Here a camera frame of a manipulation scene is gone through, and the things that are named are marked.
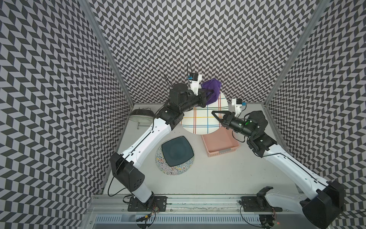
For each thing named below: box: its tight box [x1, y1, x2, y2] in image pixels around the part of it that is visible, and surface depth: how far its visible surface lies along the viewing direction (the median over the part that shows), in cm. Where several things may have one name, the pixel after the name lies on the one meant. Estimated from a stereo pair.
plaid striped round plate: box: [179, 91, 229, 136], surface depth 67 cm
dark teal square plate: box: [161, 135, 194, 167], surface depth 91 cm
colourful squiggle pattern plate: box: [155, 138, 195, 176], surface depth 88 cm
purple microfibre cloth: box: [200, 78, 222, 106], surface depth 65 cm
